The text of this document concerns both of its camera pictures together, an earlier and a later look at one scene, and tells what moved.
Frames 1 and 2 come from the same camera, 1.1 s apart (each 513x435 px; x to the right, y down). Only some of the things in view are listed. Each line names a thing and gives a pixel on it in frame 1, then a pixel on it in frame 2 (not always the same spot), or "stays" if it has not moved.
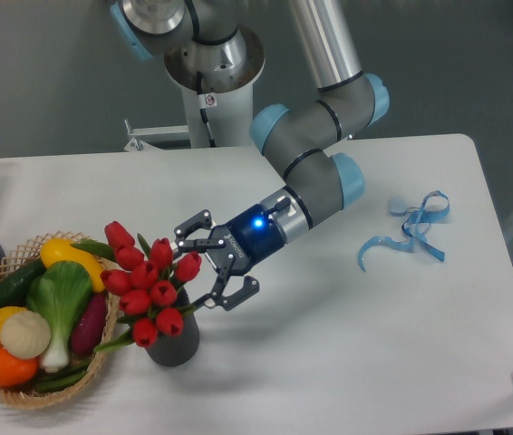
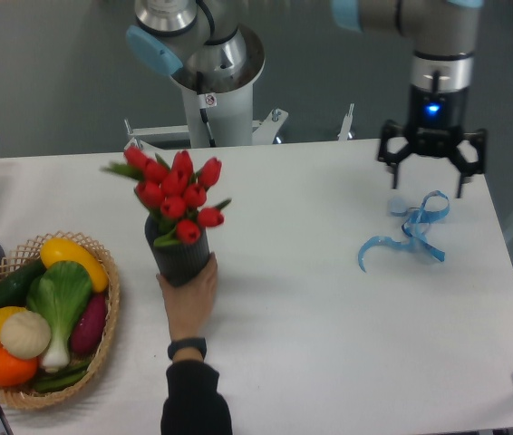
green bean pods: x=57 y=380 stays
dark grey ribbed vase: x=177 y=350 -> x=179 y=263
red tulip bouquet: x=148 y=279 -> x=176 y=192
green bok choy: x=60 y=292 stays
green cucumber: x=12 y=291 stays
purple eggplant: x=89 y=327 stays
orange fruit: x=6 y=369 stays
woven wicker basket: x=9 y=259 stays
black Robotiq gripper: x=250 y=238 -> x=437 y=120
